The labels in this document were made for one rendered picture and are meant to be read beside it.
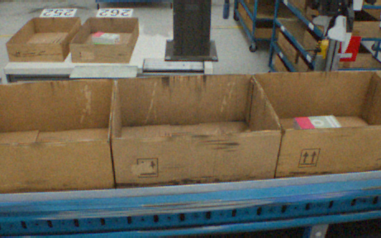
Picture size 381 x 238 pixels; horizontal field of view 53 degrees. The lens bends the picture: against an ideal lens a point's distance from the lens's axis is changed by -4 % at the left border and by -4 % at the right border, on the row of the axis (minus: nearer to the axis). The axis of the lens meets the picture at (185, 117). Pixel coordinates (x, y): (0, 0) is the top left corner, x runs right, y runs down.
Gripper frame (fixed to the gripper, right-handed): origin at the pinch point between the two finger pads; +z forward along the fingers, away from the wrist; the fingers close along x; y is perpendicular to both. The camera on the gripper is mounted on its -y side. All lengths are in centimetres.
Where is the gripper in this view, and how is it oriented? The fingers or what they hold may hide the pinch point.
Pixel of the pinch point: (336, 41)
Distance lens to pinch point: 112.7
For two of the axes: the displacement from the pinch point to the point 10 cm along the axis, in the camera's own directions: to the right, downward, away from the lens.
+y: -9.9, 0.7, -0.8
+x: 1.1, 5.4, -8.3
